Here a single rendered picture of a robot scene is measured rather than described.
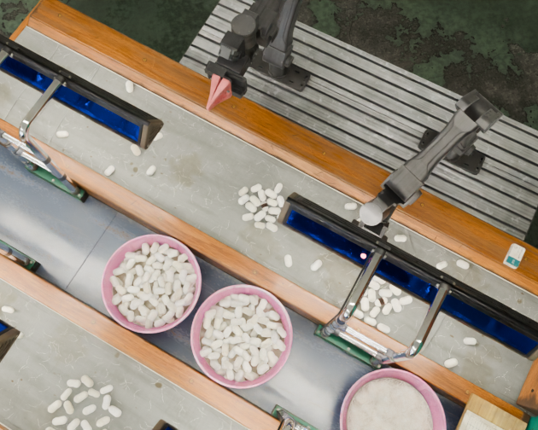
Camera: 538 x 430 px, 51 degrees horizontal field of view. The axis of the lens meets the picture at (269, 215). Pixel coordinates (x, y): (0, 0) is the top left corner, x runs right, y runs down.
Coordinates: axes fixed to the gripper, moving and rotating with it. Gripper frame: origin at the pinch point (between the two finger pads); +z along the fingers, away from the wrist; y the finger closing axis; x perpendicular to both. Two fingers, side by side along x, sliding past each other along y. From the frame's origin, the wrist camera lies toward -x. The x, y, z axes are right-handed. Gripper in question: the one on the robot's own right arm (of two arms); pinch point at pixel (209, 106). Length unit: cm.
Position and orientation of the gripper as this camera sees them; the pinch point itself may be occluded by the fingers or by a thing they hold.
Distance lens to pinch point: 134.7
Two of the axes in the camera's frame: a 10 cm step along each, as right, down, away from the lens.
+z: -4.7, 8.5, -2.5
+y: 8.8, 4.5, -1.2
